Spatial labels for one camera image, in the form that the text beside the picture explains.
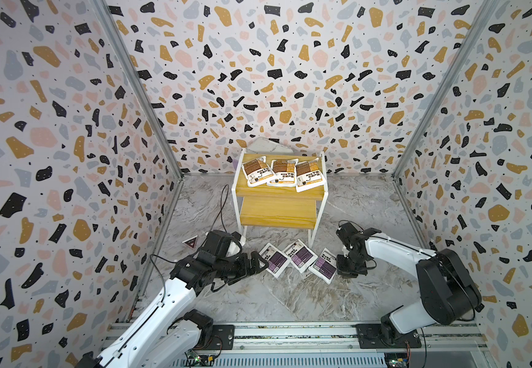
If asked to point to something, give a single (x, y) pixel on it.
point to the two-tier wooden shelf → (267, 206)
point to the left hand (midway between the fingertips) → (261, 268)
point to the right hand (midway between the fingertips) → (341, 275)
